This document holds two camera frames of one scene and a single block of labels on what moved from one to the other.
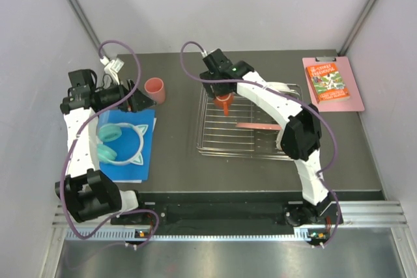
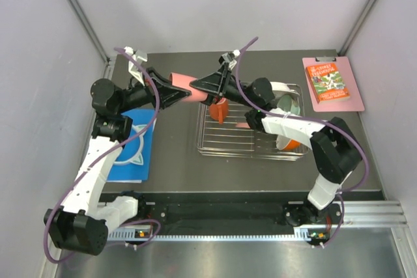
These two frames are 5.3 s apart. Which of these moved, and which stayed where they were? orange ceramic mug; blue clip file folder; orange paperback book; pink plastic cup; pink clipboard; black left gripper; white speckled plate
Moved: pink plastic cup; black left gripper; orange ceramic mug
Stayed: orange paperback book; white speckled plate; blue clip file folder; pink clipboard
